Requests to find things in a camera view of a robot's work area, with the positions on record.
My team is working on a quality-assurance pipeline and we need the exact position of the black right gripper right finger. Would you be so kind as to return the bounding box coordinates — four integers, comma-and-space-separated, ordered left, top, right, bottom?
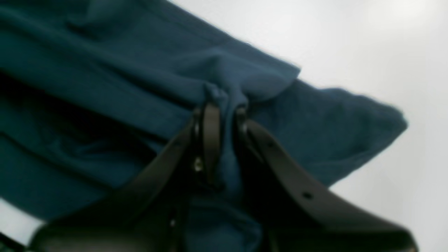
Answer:
234, 106, 419, 252

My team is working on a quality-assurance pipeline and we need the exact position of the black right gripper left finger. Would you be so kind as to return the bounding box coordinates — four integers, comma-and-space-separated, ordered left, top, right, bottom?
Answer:
31, 103, 221, 252

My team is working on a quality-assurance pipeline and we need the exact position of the dark navy blue T-shirt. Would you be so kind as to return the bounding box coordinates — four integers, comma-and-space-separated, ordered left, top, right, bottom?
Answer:
1, 0, 408, 252

